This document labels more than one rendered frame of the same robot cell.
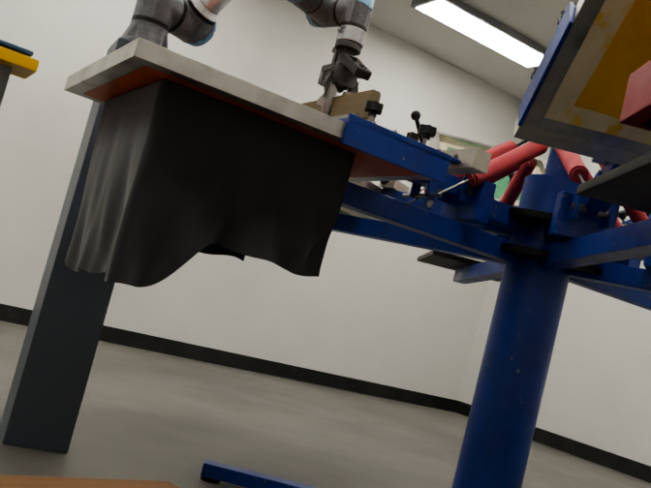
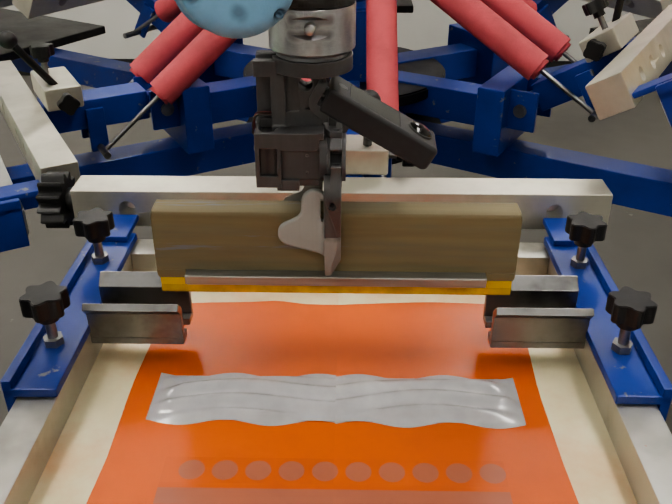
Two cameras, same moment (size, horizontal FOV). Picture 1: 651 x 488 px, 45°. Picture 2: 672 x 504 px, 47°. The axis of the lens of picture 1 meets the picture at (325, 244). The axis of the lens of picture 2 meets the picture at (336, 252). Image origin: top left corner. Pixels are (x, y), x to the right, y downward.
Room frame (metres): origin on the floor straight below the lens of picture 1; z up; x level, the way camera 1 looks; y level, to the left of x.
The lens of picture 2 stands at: (1.69, 0.63, 1.45)
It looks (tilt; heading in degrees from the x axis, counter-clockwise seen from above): 30 degrees down; 302
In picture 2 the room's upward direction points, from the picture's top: straight up
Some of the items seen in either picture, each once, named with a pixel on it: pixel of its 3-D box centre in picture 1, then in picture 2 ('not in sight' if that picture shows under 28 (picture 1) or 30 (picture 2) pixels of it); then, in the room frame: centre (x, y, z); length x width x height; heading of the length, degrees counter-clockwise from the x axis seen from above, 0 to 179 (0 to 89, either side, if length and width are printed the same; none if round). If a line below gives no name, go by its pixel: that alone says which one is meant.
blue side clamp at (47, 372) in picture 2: not in sight; (83, 318); (2.29, 0.18, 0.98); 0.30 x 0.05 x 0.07; 121
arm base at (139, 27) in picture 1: (146, 38); not in sight; (2.38, 0.69, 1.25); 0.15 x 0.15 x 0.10
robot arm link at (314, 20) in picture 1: (325, 10); not in sight; (2.10, 0.16, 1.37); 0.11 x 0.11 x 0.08; 51
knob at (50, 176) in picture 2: not in sight; (68, 199); (2.46, 0.04, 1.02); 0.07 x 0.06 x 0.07; 121
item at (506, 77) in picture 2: (545, 231); (344, 80); (2.46, -0.66, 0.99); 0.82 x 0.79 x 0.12; 121
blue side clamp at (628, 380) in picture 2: (393, 150); (594, 323); (1.81, -0.10, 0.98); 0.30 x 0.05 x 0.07; 121
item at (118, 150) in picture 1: (110, 183); not in sight; (1.78, 0.50, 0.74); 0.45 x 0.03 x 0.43; 31
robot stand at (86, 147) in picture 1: (88, 243); not in sight; (2.38, 0.69, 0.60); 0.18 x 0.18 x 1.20; 25
